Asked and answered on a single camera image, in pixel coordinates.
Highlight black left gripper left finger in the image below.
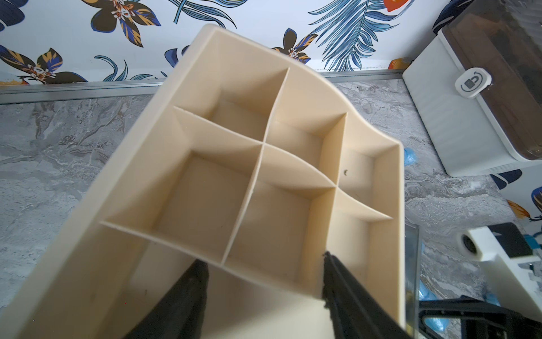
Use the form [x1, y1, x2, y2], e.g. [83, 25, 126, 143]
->
[124, 259, 210, 338]

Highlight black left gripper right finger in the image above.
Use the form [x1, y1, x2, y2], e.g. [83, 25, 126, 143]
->
[322, 251, 410, 338]

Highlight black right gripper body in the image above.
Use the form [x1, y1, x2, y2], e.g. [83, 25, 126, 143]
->
[419, 296, 541, 338]

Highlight blue roll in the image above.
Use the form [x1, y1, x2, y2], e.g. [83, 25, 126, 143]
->
[404, 148, 417, 166]
[418, 279, 450, 333]

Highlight clear drawer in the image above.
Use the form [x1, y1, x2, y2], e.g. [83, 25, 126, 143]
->
[405, 222, 421, 338]

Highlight beige drawer organizer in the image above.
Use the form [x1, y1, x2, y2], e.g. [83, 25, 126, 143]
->
[1, 25, 406, 338]

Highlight brown lidded storage box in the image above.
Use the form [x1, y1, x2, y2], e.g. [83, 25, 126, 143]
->
[402, 0, 541, 177]

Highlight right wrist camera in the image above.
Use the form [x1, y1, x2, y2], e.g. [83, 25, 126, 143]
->
[457, 223, 541, 322]

